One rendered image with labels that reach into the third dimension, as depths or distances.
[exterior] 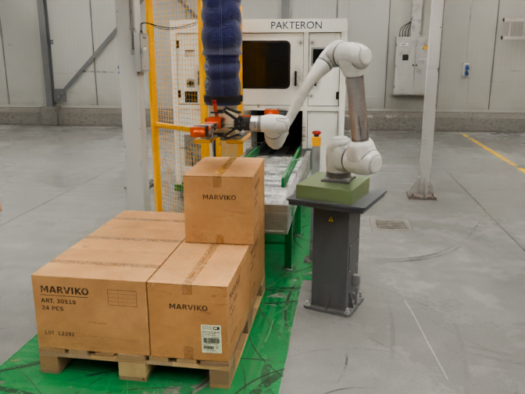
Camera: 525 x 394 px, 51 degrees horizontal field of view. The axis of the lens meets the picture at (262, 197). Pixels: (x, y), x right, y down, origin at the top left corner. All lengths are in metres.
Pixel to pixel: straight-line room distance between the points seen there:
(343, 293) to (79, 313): 1.61
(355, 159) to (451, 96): 9.64
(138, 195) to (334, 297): 2.00
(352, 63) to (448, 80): 9.73
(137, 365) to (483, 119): 10.82
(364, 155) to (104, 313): 1.64
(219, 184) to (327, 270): 0.94
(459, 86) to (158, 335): 10.76
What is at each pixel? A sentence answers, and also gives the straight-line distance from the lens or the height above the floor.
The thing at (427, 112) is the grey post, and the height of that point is 0.98.
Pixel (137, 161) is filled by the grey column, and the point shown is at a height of 0.74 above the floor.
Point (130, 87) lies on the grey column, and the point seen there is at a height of 1.35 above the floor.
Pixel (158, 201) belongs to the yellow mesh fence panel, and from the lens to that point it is 5.31.
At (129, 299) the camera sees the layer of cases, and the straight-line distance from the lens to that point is 2.82.
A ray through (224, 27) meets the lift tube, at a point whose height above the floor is 1.75.
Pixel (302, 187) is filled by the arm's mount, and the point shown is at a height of 0.82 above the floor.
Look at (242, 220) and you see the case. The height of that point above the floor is 0.69.
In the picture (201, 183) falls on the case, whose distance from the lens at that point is 3.13.
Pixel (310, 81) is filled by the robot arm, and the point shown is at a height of 1.45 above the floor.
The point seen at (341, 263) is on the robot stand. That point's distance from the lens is 3.52.
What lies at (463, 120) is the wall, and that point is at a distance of 12.77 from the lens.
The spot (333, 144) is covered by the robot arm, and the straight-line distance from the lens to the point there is 3.39.
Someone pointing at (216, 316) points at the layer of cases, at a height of 0.39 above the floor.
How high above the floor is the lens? 1.60
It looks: 14 degrees down
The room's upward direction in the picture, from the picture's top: straight up
